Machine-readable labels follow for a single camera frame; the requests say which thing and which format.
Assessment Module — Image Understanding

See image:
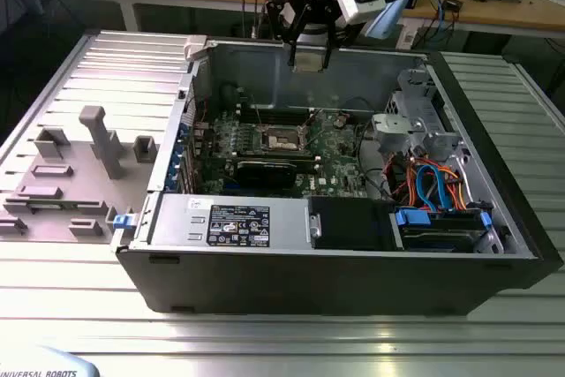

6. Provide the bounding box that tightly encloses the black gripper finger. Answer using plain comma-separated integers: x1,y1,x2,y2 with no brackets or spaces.
266,0,310,72
323,0,353,71

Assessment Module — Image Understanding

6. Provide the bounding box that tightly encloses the silver CPU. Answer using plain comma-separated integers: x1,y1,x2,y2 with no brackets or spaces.
293,53,328,74

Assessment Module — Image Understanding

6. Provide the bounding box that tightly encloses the black RAM slot bank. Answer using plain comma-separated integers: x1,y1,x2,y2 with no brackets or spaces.
237,102,315,125
210,149,321,165

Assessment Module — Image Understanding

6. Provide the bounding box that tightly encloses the CPU socket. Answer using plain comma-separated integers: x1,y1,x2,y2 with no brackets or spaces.
259,124,310,154

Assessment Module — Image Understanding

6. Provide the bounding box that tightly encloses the white power adapter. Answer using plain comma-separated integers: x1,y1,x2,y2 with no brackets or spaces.
395,19,419,51

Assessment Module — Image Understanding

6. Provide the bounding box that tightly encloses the silver metal drive cage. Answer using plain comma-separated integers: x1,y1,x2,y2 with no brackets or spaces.
370,68,469,162

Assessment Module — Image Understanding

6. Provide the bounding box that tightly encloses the green motherboard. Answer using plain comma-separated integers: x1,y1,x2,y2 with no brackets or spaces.
196,107,370,197

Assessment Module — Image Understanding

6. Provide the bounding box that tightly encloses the black graphics card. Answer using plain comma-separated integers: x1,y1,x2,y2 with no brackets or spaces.
236,158,298,188

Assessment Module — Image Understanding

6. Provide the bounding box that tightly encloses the black drive bay box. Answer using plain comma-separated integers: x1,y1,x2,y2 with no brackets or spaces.
308,196,396,251

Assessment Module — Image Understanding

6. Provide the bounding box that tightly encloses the hard disk in blue carrier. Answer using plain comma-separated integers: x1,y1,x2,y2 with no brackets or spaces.
395,207,493,253

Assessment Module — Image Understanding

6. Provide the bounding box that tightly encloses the silver power supply unit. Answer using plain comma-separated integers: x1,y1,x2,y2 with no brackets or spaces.
147,193,313,250

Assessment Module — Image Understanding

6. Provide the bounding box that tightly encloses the black PC case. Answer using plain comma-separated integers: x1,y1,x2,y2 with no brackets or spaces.
115,36,565,317

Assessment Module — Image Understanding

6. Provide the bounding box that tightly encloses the blue plastic latch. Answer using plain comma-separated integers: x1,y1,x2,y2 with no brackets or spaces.
112,213,136,231

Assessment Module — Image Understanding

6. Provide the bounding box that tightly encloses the grey parts rack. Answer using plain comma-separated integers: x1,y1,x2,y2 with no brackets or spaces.
0,105,160,245

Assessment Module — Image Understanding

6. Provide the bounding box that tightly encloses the pale blue teach pendant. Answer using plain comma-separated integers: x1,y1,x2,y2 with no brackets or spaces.
0,344,102,377

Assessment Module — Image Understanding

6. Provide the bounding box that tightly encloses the grey case release handle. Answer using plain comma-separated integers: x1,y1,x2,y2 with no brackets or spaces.
182,34,209,62

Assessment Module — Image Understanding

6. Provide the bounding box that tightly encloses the red wire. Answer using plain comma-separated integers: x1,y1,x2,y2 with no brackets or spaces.
382,154,407,192

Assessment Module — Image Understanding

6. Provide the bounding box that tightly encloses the orange wire bundle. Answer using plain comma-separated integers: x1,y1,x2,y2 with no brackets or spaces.
405,158,467,210

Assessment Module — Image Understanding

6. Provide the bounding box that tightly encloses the blue data wire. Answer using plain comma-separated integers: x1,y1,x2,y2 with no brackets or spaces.
417,163,456,213

